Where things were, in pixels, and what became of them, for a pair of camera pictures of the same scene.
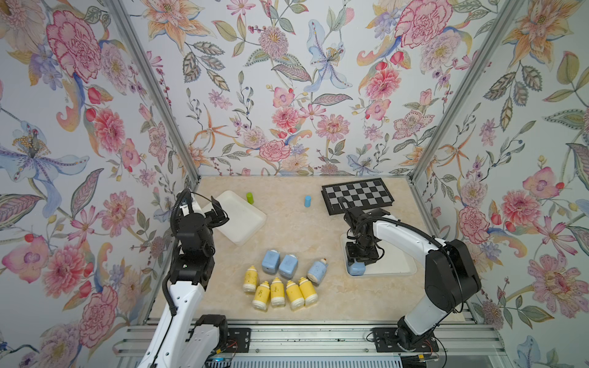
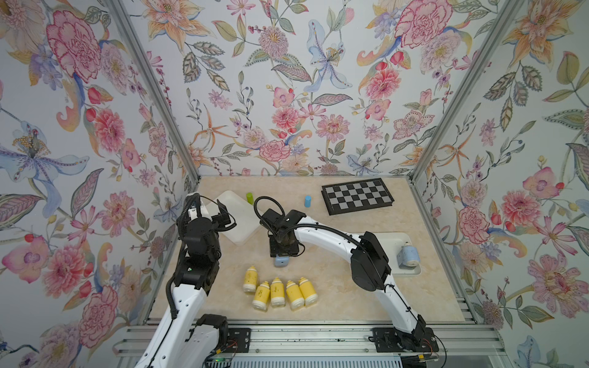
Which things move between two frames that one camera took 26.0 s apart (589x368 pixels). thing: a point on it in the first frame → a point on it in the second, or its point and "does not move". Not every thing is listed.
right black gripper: x=368 y=257 → x=273 y=250
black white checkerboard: x=366 y=194 does not move
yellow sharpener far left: x=251 y=280 does not move
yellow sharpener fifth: x=308 y=291 does not move
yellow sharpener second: x=261 y=296 does not move
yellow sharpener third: x=277 y=293 does not move
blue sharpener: x=317 y=271 → x=408 y=257
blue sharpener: x=271 y=261 → x=281 y=261
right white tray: x=393 y=261 does not move
